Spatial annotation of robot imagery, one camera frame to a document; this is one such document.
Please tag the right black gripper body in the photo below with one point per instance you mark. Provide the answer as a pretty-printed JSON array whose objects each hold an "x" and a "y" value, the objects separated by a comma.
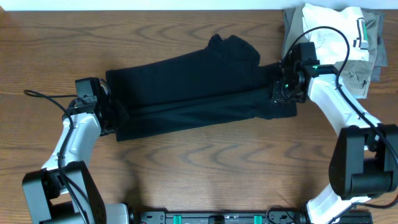
[{"x": 283, "y": 90}]

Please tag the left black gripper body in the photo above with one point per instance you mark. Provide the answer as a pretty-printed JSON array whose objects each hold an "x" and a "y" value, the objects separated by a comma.
[{"x": 116, "y": 114}]

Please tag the black t-shirt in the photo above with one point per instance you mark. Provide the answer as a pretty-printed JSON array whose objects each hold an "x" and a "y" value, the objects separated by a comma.
[{"x": 221, "y": 83}]

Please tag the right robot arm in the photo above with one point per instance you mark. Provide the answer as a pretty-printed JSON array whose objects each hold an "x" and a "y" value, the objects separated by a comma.
[{"x": 364, "y": 163}]

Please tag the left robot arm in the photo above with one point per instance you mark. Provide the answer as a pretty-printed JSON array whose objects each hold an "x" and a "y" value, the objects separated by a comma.
[{"x": 63, "y": 191}]

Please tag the grey folded garment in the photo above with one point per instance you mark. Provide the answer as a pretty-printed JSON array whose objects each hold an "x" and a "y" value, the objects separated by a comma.
[{"x": 374, "y": 19}]

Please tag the olive khaki folded garment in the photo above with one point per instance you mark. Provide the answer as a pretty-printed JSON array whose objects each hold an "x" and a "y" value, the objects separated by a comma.
[{"x": 356, "y": 73}]

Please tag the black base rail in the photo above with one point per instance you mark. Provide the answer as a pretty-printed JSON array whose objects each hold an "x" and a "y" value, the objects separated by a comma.
[{"x": 272, "y": 216}]

